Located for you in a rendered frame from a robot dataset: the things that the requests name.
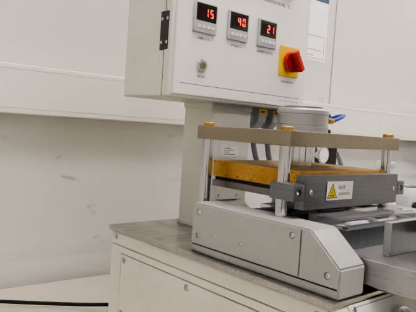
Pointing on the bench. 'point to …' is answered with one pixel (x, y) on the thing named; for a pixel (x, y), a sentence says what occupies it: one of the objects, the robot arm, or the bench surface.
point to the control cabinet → (218, 72)
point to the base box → (186, 284)
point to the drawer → (392, 260)
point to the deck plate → (186, 236)
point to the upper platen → (237, 179)
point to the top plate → (299, 132)
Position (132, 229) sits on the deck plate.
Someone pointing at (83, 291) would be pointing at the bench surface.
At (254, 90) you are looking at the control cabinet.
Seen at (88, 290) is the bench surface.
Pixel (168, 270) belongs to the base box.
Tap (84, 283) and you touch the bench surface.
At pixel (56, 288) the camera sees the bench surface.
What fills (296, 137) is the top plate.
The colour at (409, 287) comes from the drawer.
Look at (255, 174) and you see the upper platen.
